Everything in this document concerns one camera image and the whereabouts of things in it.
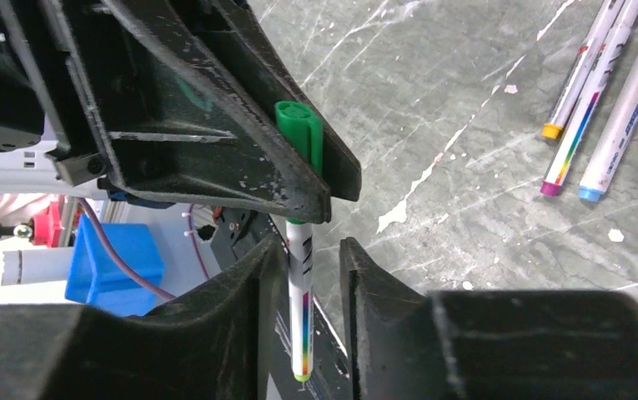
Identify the pink cap yellow tip pen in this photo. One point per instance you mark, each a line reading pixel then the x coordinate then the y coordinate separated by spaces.
pixel 580 68

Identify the green tip pen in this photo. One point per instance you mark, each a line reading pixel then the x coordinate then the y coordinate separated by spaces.
pixel 305 131

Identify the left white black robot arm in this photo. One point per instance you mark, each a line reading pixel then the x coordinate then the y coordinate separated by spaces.
pixel 15 171

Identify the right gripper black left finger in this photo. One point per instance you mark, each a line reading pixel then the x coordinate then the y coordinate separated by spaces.
pixel 213 342

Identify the blue plastic bin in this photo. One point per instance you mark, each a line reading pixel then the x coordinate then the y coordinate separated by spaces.
pixel 95 279

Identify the yellow cap purple tip pen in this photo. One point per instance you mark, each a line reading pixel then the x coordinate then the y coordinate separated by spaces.
pixel 586 104

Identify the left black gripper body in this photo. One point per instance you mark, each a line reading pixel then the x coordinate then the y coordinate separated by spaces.
pixel 41 88

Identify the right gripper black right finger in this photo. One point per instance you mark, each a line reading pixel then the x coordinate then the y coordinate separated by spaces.
pixel 493 344

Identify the green cap pen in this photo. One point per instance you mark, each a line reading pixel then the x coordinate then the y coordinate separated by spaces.
pixel 615 138

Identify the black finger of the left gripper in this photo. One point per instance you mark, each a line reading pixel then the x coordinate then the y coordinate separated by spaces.
pixel 175 126
pixel 232 32

